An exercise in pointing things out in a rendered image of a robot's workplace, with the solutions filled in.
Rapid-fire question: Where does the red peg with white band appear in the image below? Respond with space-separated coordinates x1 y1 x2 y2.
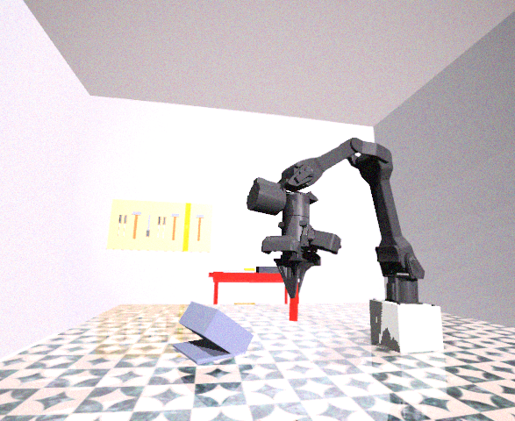
290 286 298 321

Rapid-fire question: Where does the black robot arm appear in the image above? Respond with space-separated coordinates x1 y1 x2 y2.
247 138 425 305

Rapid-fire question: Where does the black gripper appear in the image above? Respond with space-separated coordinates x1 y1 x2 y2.
261 216 322 298

